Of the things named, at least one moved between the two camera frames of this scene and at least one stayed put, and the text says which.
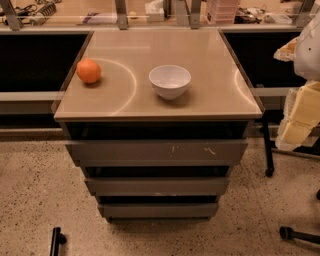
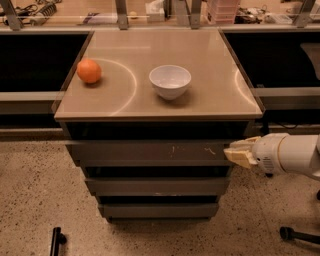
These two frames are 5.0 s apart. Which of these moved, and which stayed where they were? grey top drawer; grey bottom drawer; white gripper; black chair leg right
Moved: white gripper
Stayed: grey top drawer; black chair leg right; grey bottom drawer
